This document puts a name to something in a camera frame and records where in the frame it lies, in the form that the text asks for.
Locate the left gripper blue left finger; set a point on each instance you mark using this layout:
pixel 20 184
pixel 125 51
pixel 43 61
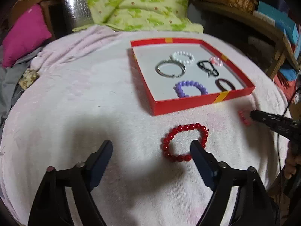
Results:
pixel 98 162

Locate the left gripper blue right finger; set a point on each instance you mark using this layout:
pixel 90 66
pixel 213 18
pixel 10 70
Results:
pixel 205 163

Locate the person's right hand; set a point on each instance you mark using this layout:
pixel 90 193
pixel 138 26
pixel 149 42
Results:
pixel 290 162

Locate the black hair clip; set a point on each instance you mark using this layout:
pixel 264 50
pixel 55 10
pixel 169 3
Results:
pixel 208 68

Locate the red shallow tray box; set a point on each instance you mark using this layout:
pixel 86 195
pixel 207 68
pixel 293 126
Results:
pixel 194 88

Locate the teal cardboard box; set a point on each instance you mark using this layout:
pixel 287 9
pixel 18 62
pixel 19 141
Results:
pixel 282 20

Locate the small patterned fabric pouch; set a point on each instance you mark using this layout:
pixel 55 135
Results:
pixel 28 78

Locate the wooden side table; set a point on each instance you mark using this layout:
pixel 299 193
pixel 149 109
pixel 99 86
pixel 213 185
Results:
pixel 282 50

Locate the grey bed sheet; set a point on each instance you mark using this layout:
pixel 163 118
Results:
pixel 10 89

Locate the silver metal bangle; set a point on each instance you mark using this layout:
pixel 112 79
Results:
pixel 170 69

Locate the white patterned tissue box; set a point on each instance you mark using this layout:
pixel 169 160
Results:
pixel 264 18

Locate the magenta pillow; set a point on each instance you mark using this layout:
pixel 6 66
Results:
pixel 28 33

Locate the green clover pattern quilt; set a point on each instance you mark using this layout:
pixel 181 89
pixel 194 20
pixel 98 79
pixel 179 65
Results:
pixel 143 15

